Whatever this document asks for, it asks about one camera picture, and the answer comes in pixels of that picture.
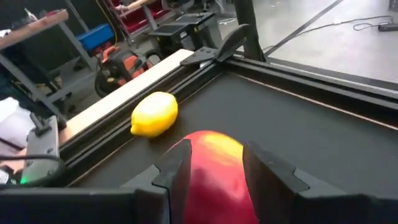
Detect grey metal box green light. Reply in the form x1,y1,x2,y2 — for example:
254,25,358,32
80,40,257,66
21,115,60,185

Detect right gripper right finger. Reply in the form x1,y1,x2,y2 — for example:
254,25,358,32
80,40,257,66
242,141,312,224

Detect yellow lemon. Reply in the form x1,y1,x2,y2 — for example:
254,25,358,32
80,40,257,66
130,91,179,138

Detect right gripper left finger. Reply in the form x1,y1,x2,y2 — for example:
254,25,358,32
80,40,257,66
121,138,193,224

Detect orange black vacuum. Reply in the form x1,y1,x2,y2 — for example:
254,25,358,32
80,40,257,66
94,45,154,98

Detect red shelf rack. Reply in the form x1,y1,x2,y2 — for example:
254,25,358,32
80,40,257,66
104,0,180,35

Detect black corner clamp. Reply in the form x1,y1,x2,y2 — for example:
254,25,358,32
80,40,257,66
179,24,250,67

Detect grey metal workbench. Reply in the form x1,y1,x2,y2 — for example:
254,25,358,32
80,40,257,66
0,8,96,121

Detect red yellow apple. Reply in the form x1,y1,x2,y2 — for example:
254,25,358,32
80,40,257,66
169,129,261,224

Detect black stand pole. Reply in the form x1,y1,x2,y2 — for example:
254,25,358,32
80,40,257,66
233,0,267,62

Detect blue plastic bin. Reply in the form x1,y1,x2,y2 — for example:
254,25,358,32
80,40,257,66
76,23,115,52

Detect black equipment cases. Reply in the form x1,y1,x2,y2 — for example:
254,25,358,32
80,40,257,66
148,11,224,60

